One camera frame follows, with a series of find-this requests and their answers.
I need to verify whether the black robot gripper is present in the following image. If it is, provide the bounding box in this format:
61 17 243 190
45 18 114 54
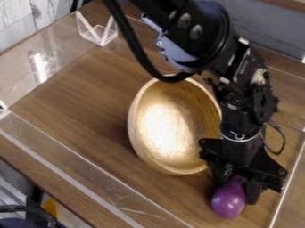
200 137 288 205

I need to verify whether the purple toy eggplant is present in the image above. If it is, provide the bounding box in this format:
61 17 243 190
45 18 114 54
212 175 247 219

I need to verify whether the brown wooden bowl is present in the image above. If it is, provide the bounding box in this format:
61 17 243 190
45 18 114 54
128 78 223 175

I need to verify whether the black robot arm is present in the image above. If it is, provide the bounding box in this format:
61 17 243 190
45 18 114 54
132 0 288 205

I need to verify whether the clear acrylic tray wall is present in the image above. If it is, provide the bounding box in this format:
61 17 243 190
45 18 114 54
0 16 305 228

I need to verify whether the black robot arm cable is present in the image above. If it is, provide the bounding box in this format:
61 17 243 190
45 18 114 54
104 0 196 84

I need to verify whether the black cable bottom left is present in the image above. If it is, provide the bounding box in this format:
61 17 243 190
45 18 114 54
0 204 61 228

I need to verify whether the clear acrylic corner bracket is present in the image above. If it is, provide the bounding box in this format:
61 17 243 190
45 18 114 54
75 12 118 46

